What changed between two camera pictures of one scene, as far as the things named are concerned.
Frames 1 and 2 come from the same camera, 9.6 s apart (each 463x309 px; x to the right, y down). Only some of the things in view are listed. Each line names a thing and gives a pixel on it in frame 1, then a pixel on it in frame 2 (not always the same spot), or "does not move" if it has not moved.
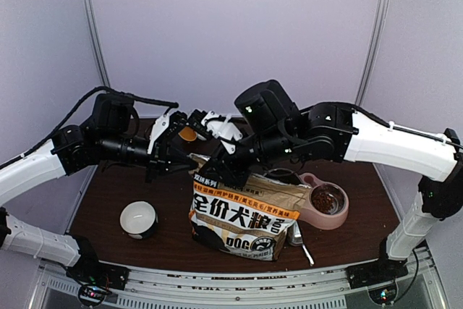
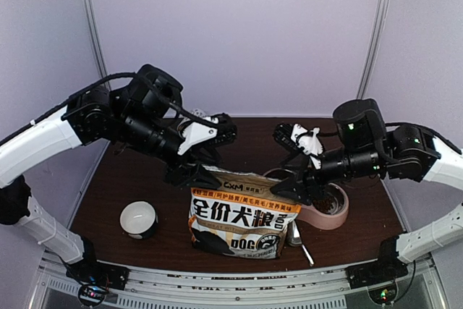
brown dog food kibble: [323, 202] does not move
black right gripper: [229, 174] -> [308, 179]
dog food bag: [250, 220] does not move
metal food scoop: [294, 237] does not move
